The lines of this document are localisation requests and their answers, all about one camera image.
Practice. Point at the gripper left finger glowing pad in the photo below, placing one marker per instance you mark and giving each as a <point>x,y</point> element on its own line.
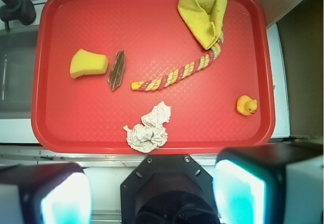
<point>49,193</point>

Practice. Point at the yellow microfiber cloth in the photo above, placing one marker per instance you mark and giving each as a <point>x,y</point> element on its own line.
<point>204,18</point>

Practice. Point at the red plastic tray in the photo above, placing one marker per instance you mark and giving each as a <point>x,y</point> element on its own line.
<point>84,115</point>

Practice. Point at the steel sink basin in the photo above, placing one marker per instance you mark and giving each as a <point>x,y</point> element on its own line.
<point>18,50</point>

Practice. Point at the brown bark piece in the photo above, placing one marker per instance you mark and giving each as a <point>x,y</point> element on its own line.
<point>117,71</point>

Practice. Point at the yellow sponge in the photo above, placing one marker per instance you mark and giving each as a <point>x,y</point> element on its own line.
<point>84,63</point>

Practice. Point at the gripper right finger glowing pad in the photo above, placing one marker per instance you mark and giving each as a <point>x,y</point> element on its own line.
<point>273,183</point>

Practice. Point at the yellow rubber duck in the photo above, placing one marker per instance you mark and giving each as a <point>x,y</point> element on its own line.
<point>246,105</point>

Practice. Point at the crumpled white paper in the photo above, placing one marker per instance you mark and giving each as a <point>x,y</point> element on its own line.
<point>150,134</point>

